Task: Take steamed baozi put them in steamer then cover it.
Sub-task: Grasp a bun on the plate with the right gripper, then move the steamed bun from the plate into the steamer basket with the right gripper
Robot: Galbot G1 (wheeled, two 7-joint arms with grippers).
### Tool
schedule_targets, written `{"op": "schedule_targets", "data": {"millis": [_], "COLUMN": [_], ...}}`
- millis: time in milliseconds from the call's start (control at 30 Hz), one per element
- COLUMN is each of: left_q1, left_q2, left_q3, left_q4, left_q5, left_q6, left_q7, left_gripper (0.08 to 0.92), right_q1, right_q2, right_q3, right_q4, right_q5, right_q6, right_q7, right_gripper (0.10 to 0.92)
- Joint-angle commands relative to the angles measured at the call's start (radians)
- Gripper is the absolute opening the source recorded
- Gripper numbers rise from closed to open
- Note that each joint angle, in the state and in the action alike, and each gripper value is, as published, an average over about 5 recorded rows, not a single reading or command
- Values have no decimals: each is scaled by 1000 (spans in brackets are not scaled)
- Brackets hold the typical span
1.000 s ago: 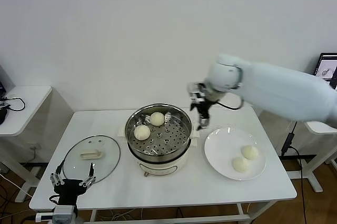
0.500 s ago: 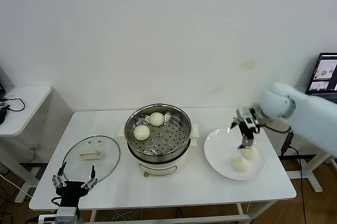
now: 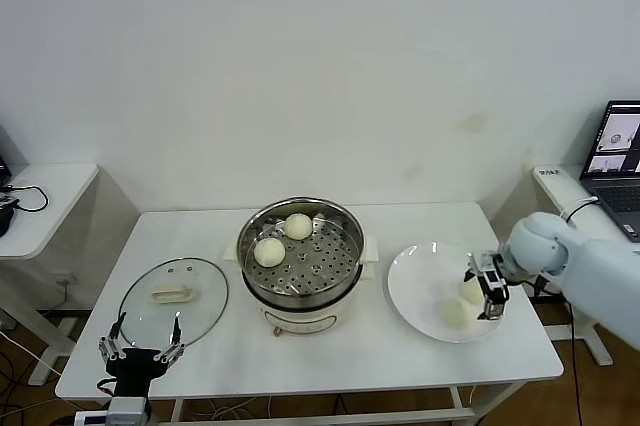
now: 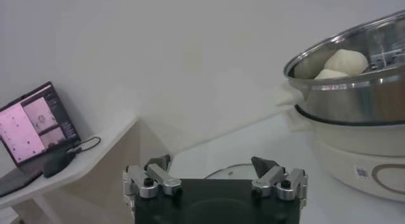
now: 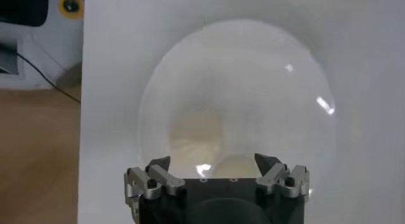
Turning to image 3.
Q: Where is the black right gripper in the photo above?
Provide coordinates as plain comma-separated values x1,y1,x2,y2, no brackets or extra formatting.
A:
462,249,517,322

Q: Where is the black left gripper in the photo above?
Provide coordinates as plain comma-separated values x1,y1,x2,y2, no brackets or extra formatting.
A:
97,311,186,400

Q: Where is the white steamed baozi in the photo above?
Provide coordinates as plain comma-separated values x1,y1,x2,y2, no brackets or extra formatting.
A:
284,213,314,241
438,298,474,330
253,238,287,268
458,278,485,305

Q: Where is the glass pot lid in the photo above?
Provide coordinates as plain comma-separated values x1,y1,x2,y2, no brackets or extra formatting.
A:
118,257,230,354

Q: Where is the perforated steel steamer basket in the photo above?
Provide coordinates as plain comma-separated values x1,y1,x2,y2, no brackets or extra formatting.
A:
236,195,366,300

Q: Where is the round white plate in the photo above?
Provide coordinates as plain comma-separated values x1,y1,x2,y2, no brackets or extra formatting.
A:
387,242,506,345

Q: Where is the white side table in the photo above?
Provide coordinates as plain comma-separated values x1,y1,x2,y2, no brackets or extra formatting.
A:
529,165,640,367
0,162,101,387

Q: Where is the cream electric cooking pot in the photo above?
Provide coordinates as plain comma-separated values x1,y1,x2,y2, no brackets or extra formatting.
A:
222,233,381,340

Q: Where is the open grey laptop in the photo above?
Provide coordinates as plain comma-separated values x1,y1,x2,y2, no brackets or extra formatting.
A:
579,100,640,245

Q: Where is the open black laptop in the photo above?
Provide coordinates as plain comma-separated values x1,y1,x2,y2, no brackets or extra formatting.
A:
0,121,30,186

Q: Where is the white wall power socket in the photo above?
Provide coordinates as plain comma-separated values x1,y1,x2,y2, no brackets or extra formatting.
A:
53,271,82,293

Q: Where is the white floor cable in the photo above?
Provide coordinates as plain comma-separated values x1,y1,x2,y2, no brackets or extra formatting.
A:
0,330,65,377

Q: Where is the black cable with adapter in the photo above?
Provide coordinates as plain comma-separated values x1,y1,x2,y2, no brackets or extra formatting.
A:
530,198,599,426

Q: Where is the white laptop cable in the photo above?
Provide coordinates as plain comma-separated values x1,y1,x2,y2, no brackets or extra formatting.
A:
559,195,601,222

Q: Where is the white table frame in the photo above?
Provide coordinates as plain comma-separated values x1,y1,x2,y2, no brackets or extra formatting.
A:
169,385,529,426

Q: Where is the thin black looped cable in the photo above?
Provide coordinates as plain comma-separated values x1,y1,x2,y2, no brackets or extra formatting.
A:
0,184,51,213

